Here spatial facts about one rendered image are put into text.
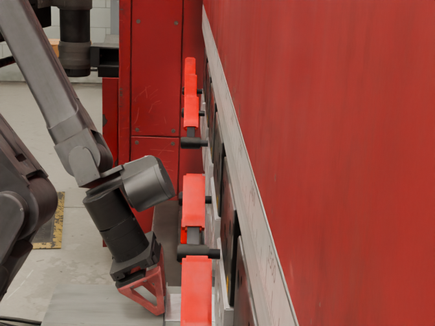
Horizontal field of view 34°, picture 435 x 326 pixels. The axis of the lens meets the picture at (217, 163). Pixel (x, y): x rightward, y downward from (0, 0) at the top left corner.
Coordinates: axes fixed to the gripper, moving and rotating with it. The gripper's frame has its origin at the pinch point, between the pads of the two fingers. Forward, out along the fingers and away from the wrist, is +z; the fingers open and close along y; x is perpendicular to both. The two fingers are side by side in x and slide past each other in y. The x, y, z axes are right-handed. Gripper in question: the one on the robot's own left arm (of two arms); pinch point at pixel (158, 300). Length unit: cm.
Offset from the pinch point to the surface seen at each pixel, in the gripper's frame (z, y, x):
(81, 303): -4.4, 0.9, 11.3
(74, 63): -29, 137, 25
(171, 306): 1.9, 0.3, -1.1
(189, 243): -20.3, -35.7, -15.3
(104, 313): -2.5, -1.9, 7.8
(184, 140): -20.5, 3.2, -14.1
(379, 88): -40, -82, -30
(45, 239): 56, 253, 109
